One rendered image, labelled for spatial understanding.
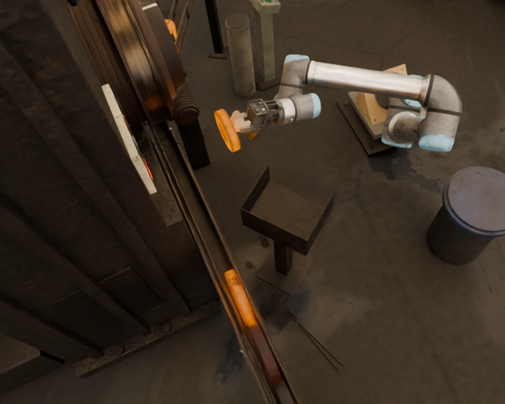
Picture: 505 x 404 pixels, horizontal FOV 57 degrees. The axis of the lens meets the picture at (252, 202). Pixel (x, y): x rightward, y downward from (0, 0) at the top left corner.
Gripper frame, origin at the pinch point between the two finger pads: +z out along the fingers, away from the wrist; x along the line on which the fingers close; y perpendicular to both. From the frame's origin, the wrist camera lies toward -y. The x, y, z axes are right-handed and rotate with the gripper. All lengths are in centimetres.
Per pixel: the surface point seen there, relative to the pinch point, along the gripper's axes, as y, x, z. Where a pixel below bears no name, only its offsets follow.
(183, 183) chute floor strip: -25.1, 1.3, 14.7
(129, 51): 34.9, -2.9, 32.7
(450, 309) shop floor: -63, 78, -87
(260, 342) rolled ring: -16, 70, 17
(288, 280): -79, 34, -30
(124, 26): 39, -8, 32
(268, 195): -21.3, 18.6, -12.3
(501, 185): -13, 49, -104
